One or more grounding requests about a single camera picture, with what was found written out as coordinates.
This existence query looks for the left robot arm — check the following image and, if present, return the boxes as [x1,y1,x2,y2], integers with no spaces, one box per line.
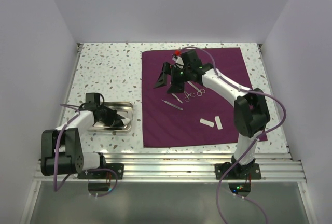
[40,102,130,179]

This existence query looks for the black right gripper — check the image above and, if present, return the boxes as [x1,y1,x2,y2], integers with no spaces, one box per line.
[154,62,191,94]

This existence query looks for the stainless steel tray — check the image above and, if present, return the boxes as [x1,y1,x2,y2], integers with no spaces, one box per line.
[88,101,133,132]

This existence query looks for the aluminium rail frame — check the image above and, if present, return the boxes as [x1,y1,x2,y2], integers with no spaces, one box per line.
[33,43,308,183]

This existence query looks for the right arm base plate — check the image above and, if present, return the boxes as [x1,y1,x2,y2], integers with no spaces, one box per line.
[214,162,262,180]

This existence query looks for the steel scissors ring handles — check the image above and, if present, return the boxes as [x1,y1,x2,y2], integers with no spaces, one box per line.
[187,81,205,96]

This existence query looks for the steel tweezers long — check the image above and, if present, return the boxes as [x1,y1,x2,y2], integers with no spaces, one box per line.
[161,99,183,110]

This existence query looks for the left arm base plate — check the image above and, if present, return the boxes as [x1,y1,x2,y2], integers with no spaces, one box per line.
[77,163,125,180]

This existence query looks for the white sterile packet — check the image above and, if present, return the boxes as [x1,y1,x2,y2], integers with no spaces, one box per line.
[215,116,223,130]
[200,118,215,128]

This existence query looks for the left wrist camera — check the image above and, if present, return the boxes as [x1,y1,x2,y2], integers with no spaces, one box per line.
[85,92,105,106]

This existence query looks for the steel forceps ring handles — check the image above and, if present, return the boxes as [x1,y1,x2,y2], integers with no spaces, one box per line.
[184,90,196,102]

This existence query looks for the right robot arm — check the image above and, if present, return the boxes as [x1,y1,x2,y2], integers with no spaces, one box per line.
[154,49,270,179]

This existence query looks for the white gauze pad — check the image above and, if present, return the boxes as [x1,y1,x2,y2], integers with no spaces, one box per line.
[120,116,131,129]

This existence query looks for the purple cloth mat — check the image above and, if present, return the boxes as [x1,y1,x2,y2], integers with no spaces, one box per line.
[141,47,268,148]

